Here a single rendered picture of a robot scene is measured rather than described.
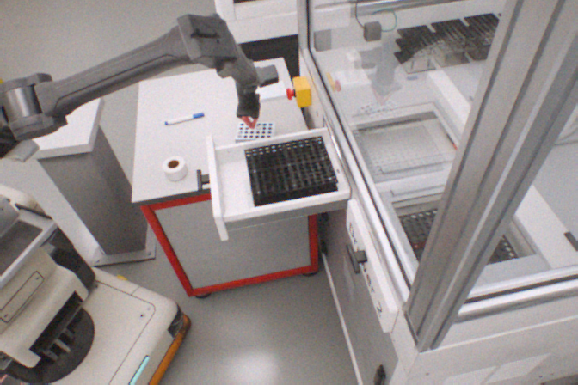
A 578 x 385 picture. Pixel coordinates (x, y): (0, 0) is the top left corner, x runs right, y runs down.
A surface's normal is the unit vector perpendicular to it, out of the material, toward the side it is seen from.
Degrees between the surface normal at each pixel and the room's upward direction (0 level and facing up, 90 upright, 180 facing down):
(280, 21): 90
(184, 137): 0
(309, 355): 0
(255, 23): 90
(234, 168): 0
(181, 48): 48
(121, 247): 90
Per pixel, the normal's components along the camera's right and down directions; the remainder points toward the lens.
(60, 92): -0.17, 0.11
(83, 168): 0.12, 0.74
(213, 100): -0.07, -0.66
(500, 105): -0.98, 0.18
